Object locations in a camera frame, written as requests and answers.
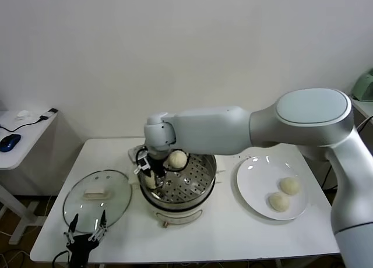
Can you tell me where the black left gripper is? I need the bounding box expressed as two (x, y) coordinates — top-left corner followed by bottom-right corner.
(63, 209), (108, 268)

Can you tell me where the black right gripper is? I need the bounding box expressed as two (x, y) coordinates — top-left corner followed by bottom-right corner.
(147, 151), (168, 195)

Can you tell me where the white steamed baozi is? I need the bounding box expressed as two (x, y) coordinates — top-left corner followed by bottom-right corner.
(142, 173), (159, 191)
(164, 150), (188, 171)
(279, 177), (301, 196)
(268, 192), (291, 213)

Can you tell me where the round glass pot lid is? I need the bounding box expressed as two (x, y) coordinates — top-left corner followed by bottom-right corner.
(62, 170), (133, 232)

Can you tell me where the stainless steel steamer basket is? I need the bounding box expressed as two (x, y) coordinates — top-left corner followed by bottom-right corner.
(136, 150), (218, 208)

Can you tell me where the white round plate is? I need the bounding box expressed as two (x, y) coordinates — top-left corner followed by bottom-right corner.
(235, 156), (309, 221)

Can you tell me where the white side desk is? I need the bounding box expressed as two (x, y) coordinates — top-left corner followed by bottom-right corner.
(0, 110), (85, 245)

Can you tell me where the blue computer mouse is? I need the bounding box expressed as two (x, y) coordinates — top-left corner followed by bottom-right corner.
(0, 133), (23, 153)

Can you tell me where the small white crumpled object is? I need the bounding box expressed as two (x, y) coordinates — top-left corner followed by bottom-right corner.
(16, 110), (34, 122)

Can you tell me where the white side table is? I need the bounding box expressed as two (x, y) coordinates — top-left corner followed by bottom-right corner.
(351, 98), (373, 155)

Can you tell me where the pale green appliance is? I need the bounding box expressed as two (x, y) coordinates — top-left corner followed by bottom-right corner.
(350, 73), (373, 103)

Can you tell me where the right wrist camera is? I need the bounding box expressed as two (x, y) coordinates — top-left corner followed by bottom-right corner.
(127, 145), (151, 175)

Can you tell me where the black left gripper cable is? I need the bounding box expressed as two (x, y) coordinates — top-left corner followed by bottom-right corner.
(52, 249), (71, 268)

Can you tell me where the thin charging cable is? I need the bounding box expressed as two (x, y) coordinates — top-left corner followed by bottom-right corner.
(0, 115), (49, 133)

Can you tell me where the white hanging cable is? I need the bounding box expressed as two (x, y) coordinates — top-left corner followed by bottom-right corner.
(356, 115), (373, 135)

